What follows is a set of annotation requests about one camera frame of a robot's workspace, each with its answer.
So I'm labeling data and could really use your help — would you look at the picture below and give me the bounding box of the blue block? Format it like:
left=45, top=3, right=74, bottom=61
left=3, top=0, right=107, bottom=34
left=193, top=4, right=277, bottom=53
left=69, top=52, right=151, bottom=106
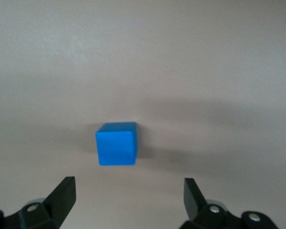
left=95, top=122, right=138, bottom=167

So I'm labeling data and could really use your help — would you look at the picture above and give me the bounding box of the brown table cover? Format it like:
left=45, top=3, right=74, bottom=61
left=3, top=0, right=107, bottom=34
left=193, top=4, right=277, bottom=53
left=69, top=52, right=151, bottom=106
left=0, top=0, right=286, bottom=229

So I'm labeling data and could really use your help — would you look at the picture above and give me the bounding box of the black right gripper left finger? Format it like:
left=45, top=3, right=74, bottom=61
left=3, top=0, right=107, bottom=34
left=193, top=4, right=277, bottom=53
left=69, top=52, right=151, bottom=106
left=0, top=176, right=76, bottom=229

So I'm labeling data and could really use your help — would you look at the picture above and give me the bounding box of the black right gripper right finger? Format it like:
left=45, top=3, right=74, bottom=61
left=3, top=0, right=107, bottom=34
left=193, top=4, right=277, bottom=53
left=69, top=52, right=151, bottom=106
left=180, top=178, right=279, bottom=229

